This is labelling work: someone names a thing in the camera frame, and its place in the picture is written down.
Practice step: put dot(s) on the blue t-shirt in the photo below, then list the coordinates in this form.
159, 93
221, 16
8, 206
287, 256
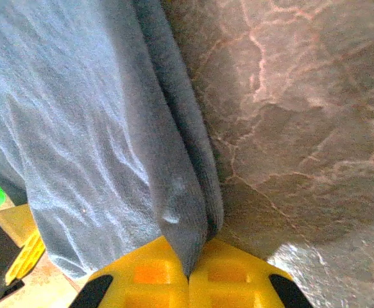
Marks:
77, 128

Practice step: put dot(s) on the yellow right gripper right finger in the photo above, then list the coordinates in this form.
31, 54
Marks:
231, 282

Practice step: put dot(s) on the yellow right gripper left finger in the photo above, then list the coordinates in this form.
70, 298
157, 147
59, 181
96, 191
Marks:
148, 282

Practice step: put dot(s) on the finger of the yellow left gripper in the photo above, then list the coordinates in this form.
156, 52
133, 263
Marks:
26, 256

